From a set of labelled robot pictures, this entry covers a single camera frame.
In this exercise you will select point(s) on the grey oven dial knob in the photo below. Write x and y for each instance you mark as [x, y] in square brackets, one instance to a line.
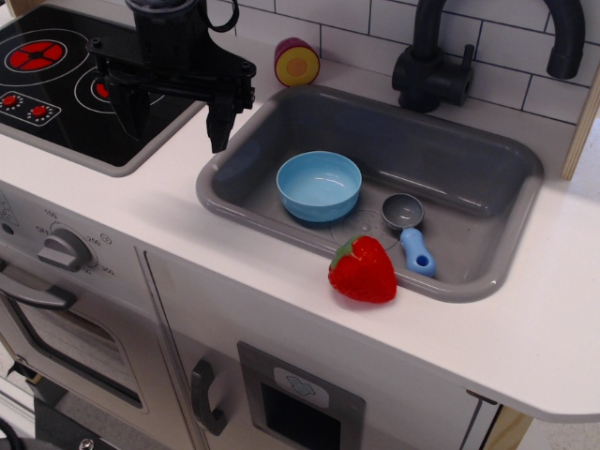
[63, 249]

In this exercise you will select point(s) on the grey dispenser panel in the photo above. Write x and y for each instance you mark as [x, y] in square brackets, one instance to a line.
[297, 407]

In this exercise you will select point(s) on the grey spoon with blue handle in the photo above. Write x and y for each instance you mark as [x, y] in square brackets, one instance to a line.
[403, 212]

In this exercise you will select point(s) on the black toy faucet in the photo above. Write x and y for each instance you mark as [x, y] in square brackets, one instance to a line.
[424, 78]

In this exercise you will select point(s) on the toy oven door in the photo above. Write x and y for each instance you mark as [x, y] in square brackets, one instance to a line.
[105, 349]

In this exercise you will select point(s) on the grey oven door handle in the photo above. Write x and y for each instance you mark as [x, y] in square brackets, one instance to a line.
[54, 298]

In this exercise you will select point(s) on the grey toy sink basin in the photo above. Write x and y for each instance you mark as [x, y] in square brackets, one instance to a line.
[477, 188]

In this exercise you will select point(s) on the light blue plastic bowl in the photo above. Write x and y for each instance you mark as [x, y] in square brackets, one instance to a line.
[319, 186]

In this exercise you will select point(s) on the black toy stovetop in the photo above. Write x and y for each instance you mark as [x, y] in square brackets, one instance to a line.
[51, 98]

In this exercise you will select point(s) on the red toy strawberry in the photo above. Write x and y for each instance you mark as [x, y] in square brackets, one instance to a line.
[361, 270]

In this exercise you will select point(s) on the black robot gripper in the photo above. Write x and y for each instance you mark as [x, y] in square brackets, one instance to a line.
[172, 53]

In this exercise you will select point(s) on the grey cabinet door handle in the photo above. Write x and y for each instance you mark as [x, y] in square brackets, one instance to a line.
[212, 420]

